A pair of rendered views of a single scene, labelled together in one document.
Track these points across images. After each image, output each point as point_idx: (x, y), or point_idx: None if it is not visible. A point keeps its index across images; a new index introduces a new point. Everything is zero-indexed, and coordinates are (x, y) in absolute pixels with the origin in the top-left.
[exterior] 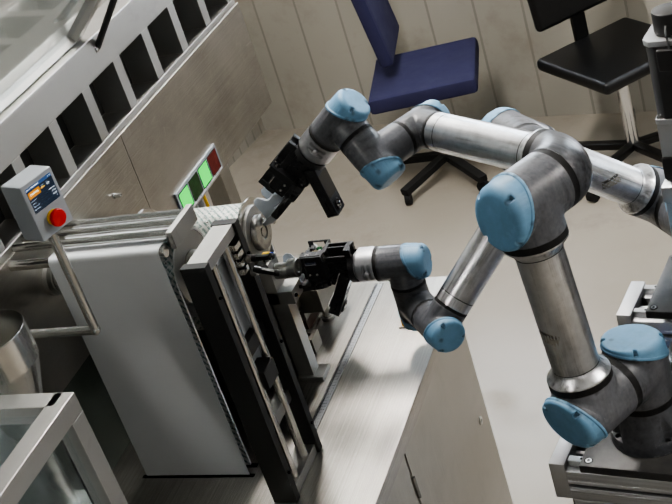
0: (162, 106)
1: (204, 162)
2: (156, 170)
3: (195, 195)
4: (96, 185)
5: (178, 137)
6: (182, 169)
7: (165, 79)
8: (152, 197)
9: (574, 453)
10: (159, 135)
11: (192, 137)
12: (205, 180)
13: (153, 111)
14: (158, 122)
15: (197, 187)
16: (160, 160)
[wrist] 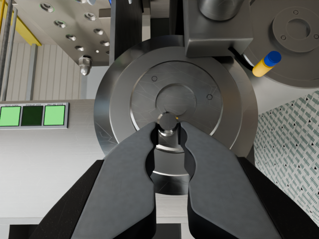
0: (24, 202)
1: (2, 125)
2: (76, 160)
3: (38, 109)
4: (168, 199)
5: (22, 164)
6: (38, 138)
7: (0, 220)
8: (98, 144)
9: None
10: (49, 183)
11: (1, 152)
12: (14, 111)
13: (42, 206)
14: (42, 193)
15: (30, 113)
16: (64, 163)
